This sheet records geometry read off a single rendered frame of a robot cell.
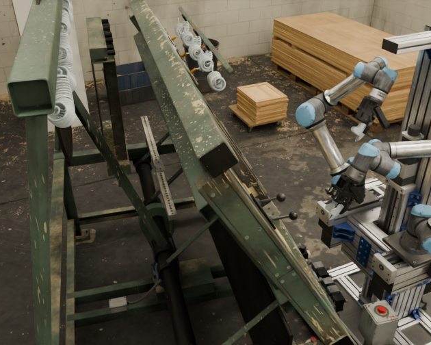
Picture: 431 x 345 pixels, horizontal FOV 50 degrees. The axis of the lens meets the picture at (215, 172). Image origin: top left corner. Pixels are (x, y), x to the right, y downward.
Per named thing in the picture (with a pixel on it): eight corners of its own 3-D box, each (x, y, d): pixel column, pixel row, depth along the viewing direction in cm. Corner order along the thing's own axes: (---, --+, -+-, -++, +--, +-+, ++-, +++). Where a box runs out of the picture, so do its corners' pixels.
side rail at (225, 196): (326, 346, 207) (347, 334, 206) (197, 190, 144) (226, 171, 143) (320, 335, 212) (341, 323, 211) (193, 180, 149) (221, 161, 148)
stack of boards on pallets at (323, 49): (439, 118, 589) (456, 58, 547) (373, 135, 553) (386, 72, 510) (324, 59, 778) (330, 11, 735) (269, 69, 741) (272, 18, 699)
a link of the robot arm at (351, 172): (358, 166, 200) (370, 176, 193) (352, 175, 201) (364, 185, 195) (346, 162, 196) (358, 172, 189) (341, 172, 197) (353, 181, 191)
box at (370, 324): (392, 343, 220) (400, 318, 210) (369, 350, 217) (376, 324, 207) (378, 324, 229) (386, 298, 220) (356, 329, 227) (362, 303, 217)
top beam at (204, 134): (213, 181, 143) (241, 162, 142) (196, 159, 138) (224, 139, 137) (135, 10, 323) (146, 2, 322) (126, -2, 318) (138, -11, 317)
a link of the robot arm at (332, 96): (324, 114, 268) (394, 68, 231) (315, 120, 261) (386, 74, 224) (312, 97, 268) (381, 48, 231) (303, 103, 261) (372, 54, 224)
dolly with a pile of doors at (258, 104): (286, 126, 572) (289, 96, 550) (249, 135, 554) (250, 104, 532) (262, 107, 619) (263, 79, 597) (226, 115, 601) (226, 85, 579)
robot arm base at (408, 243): (414, 231, 244) (419, 216, 238) (437, 249, 232) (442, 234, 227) (392, 239, 238) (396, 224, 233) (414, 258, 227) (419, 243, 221)
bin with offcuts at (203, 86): (225, 90, 668) (226, 46, 633) (192, 96, 650) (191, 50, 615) (211, 79, 708) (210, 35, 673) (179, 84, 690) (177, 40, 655)
